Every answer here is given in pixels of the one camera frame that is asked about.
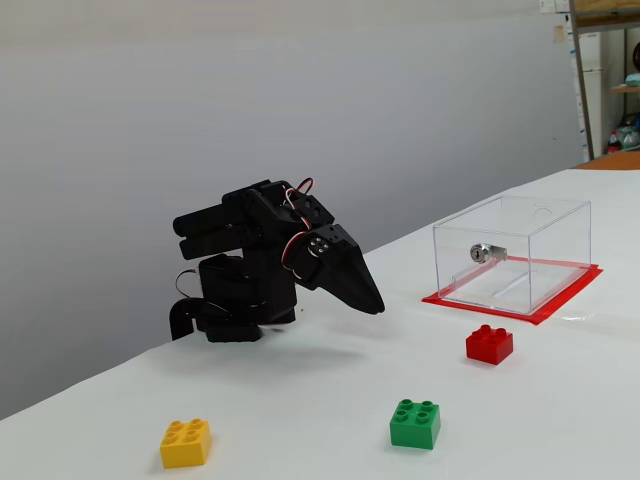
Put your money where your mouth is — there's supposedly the metal shelf rack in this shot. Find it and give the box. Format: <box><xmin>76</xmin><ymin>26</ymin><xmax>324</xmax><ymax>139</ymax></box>
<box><xmin>568</xmin><ymin>0</ymin><xmax>640</xmax><ymax>162</ymax></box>

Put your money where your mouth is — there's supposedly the clear plastic bag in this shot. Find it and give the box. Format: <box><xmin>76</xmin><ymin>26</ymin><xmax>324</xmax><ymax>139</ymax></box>
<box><xmin>617</xmin><ymin>113</ymin><xmax>640</xmax><ymax>152</ymax></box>

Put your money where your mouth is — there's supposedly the transparent plastic box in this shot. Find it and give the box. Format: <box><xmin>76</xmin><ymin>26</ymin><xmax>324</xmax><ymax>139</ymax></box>
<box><xmin>432</xmin><ymin>194</ymin><xmax>592</xmax><ymax>316</ymax></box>

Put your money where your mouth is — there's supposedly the red white servo cable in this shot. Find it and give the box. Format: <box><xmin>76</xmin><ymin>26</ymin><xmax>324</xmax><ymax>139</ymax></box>
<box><xmin>174</xmin><ymin>268</ymin><xmax>201</xmax><ymax>301</ymax></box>
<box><xmin>283</xmin><ymin>177</ymin><xmax>316</xmax><ymax>222</ymax></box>
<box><xmin>281</xmin><ymin>229</ymin><xmax>314</xmax><ymax>280</ymax></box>

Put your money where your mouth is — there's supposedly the white cardboard boxes stack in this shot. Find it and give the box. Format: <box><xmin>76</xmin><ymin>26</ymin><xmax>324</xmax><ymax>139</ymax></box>
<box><xmin>579</xmin><ymin>31</ymin><xmax>607</xmax><ymax>157</ymax></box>

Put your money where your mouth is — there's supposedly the red lego brick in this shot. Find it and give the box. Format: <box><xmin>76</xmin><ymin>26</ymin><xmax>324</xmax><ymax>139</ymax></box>
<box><xmin>465</xmin><ymin>324</ymin><xmax>515</xmax><ymax>366</ymax></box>

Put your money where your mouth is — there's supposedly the black table clamp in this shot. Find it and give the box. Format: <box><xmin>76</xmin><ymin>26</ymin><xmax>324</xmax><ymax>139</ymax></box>
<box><xmin>168</xmin><ymin>298</ymin><xmax>202</xmax><ymax>342</ymax></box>

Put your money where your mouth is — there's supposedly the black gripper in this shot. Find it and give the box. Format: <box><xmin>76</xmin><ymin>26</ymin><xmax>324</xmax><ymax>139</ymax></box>
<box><xmin>292</xmin><ymin>223</ymin><xmax>387</xmax><ymax>316</ymax></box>

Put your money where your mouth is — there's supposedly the green lego brick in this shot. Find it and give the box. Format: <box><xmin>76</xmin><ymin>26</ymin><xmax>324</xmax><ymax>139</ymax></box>
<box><xmin>389</xmin><ymin>398</ymin><xmax>442</xmax><ymax>450</ymax></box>

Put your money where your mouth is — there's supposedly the silver cylinder lock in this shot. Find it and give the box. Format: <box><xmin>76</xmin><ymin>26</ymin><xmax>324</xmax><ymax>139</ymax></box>
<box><xmin>468</xmin><ymin>242</ymin><xmax>507</xmax><ymax>265</ymax></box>

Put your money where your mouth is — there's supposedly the yellow lego brick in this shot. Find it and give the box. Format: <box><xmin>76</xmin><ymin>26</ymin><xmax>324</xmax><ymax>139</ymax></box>
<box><xmin>159</xmin><ymin>418</ymin><xmax>213</xmax><ymax>470</ymax></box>

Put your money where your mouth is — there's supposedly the orange wooden table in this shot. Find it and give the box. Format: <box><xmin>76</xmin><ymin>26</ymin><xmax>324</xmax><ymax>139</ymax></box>
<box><xmin>574</xmin><ymin>150</ymin><xmax>640</xmax><ymax>172</ymax></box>

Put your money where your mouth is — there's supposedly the red tape square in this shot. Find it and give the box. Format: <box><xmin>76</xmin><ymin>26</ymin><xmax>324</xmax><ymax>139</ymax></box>
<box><xmin>421</xmin><ymin>255</ymin><xmax>604</xmax><ymax>327</ymax></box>

